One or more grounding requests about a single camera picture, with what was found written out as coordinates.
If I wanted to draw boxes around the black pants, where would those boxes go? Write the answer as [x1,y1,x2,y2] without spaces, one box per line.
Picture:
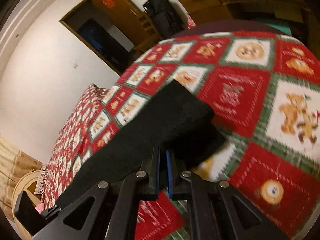
[55,80,226,209]

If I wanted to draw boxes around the pink pillow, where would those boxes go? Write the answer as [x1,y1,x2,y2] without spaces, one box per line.
[35,203,44,213]

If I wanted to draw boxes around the cream round headboard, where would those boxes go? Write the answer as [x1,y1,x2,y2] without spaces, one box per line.
[11,169,42,239]

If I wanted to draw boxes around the beige patterned curtain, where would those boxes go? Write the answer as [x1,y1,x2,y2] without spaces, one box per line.
[0,137,42,221]

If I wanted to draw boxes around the red christmas patchwork bedspread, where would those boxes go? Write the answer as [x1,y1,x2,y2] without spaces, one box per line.
[42,31,319,239]

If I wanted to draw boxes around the wooden chair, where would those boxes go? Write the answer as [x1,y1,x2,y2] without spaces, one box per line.
[135,12,162,54]

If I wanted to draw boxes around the black backpack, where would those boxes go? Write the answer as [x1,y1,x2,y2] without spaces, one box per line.
[143,0,184,38]

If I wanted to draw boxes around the brown wooden door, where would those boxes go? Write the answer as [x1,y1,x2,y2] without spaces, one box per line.
[91,0,146,49]

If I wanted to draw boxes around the red door decoration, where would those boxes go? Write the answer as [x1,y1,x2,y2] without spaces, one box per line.
[101,0,116,9]

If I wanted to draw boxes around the brown wooden dresser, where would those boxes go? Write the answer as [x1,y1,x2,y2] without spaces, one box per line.
[178,0,310,25]

